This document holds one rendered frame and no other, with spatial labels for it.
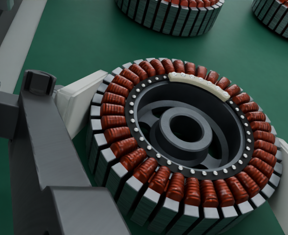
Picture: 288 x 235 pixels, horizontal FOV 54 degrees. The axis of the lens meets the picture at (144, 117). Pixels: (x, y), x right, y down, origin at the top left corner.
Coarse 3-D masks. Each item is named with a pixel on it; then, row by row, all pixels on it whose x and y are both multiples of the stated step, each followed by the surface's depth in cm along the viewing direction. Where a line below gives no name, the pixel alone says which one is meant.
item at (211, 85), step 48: (96, 96) 16; (144, 96) 17; (192, 96) 19; (240, 96) 18; (96, 144) 14; (144, 144) 14; (192, 144) 16; (240, 144) 16; (144, 192) 14; (192, 192) 12; (240, 192) 13
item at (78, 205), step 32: (32, 96) 11; (32, 128) 8; (64, 128) 9; (32, 160) 7; (64, 160) 7; (32, 192) 6; (64, 192) 5; (96, 192) 6; (32, 224) 6; (64, 224) 5; (96, 224) 5
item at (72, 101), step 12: (96, 72) 17; (72, 84) 13; (84, 84) 13; (96, 84) 15; (60, 96) 11; (72, 96) 12; (84, 96) 13; (60, 108) 12; (72, 108) 12; (84, 108) 14; (72, 120) 13; (84, 120) 16; (72, 132) 14
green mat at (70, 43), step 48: (48, 0) 27; (96, 0) 29; (240, 0) 38; (48, 48) 22; (96, 48) 24; (144, 48) 25; (192, 48) 27; (240, 48) 30; (0, 144) 16; (0, 192) 14
